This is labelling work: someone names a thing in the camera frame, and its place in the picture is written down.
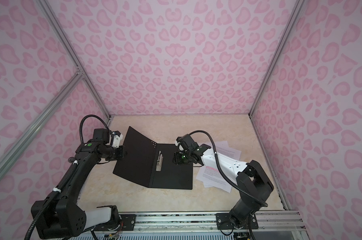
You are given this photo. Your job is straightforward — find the blue folder with black inside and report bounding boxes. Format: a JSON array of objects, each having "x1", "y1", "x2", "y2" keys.
[{"x1": 113, "y1": 127, "x2": 193, "y2": 190}]

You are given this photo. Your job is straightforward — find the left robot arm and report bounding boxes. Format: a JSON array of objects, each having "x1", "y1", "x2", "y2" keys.
[{"x1": 25, "y1": 129, "x2": 124, "y2": 240}]

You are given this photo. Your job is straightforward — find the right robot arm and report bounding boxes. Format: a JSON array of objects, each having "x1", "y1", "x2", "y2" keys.
[{"x1": 174, "y1": 131, "x2": 274, "y2": 229}]

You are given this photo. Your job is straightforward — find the silver folder clip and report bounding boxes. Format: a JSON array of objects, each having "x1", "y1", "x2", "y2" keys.
[{"x1": 155, "y1": 151, "x2": 163, "y2": 172}]

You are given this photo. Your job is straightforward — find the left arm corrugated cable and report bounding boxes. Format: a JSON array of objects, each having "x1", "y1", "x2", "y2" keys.
[{"x1": 24, "y1": 114, "x2": 111, "y2": 240}]

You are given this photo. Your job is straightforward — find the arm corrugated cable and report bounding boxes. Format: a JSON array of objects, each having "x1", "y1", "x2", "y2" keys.
[
  {"x1": 188, "y1": 130, "x2": 269, "y2": 208},
  {"x1": 24, "y1": 114, "x2": 111, "y2": 240}
]

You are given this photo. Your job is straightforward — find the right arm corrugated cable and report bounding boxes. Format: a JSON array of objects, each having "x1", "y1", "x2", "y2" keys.
[{"x1": 188, "y1": 130, "x2": 269, "y2": 208}]

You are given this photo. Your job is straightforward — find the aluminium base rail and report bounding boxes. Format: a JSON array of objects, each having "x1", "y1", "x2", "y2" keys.
[{"x1": 47, "y1": 209, "x2": 308, "y2": 240}]

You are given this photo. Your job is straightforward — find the aluminium diagonal wall bar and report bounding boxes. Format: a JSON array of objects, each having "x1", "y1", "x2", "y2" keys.
[{"x1": 0, "y1": 71, "x2": 83, "y2": 181}]

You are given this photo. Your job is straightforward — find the aluminium corner post left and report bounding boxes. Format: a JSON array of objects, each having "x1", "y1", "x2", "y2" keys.
[{"x1": 34, "y1": 0, "x2": 111, "y2": 120}]

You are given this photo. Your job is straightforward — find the aluminium corner post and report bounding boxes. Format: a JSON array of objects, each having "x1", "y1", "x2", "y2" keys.
[
  {"x1": 34, "y1": 0, "x2": 111, "y2": 120},
  {"x1": 249, "y1": 0, "x2": 308, "y2": 119}
]

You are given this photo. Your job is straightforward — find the aluminium corner post right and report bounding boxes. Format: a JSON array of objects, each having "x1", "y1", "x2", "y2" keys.
[{"x1": 249, "y1": 0, "x2": 308, "y2": 119}]

